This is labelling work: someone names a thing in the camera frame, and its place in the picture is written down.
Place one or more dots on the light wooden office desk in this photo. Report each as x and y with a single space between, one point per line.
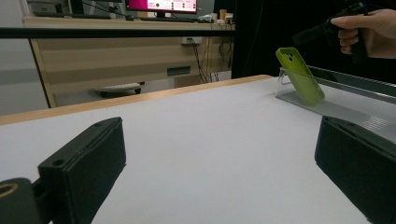
109 59

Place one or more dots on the black keyboard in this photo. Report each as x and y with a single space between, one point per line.
168 19
71 15

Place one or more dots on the orange cup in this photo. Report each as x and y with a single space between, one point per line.
223 14

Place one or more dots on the black computer mouse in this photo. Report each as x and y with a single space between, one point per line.
130 18

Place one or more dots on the black computer monitor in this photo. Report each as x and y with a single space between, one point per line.
76 6

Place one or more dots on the white box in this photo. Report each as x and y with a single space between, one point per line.
229 18

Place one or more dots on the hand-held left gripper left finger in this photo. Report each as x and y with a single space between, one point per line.
82 168

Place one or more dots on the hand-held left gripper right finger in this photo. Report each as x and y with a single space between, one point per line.
361 168

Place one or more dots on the dark green desk panel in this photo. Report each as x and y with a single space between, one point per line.
179 71

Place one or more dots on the monitor with pink screen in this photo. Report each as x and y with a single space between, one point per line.
162 5

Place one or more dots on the clear plastic organizer box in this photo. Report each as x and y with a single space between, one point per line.
351 115

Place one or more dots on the black curtain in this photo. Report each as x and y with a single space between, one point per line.
258 37

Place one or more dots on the white power strip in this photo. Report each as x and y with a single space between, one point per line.
191 40

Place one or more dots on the black horizontal bar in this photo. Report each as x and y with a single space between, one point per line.
109 33

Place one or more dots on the green phone case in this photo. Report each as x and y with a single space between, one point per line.
302 77

